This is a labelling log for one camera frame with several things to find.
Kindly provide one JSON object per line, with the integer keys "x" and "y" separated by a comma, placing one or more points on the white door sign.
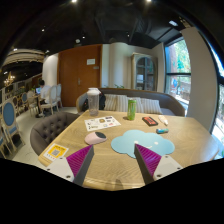
{"x": 91, "y": 61}

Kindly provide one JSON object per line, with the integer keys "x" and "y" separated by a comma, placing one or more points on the chandelier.
{"x": 9, "y": 79}

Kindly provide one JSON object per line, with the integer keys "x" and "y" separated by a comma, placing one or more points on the white tube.
{"x": 163, "y": 120}

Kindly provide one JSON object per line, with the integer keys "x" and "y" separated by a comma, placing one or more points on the person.
{"x": 44, "y": 91}

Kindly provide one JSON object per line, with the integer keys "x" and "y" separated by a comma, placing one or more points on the clear shaker bottle white lid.
{"x": 93, "y": 103}

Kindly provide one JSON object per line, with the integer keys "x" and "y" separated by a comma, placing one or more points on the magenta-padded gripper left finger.
{"x": 78, "y": 161}

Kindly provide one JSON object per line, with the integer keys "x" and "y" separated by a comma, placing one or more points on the white sticker sheet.
{"x": 101, "y": 123}

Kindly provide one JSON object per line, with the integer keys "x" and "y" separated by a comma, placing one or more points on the black and red flat case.
{"x": 150, "y": 121}

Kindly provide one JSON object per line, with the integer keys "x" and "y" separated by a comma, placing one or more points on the brown curved sofa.
{"x": 170, "y": 103}

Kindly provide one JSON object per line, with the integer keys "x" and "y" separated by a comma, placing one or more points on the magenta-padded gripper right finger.
{"x": 148, "y": 160}

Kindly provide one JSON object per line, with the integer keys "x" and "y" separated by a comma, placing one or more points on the brown wooden door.
{"x": 73, "y": 76}

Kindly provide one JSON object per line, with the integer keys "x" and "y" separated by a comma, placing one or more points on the group of blue round-back chairs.
{"x": 9, "y": 115}

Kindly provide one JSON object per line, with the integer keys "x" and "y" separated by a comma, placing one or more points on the small teal object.
{"x": 162, "y": 130}

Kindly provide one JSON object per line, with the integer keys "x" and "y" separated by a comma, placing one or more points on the glass-door cabinet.
{"x": 145, "y": 73}

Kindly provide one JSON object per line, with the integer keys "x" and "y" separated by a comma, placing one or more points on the yellow code card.
{"x": 55, "y": 152}

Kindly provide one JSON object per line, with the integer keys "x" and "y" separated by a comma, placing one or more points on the light blue cloud mouse pad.
{"x": 125, "y": 143}

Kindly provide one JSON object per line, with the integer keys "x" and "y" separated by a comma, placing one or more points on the large window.
{"x": 178, "y": 70}

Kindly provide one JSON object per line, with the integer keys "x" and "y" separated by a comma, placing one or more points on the pink and black computer mouse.
{"x": 94, "y": 138}

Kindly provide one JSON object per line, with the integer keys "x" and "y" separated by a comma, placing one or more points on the white round-back chair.
{"x": 52, "y": 96}

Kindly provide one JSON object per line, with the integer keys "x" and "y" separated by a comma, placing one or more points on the green drink can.
{"x": 131, "y": 110}

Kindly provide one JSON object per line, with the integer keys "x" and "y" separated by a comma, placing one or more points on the black bag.
{"x": 102, "y": 101}

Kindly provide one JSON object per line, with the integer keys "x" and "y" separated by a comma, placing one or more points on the grey tufted armchair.
{"x": 50, "y": 128}

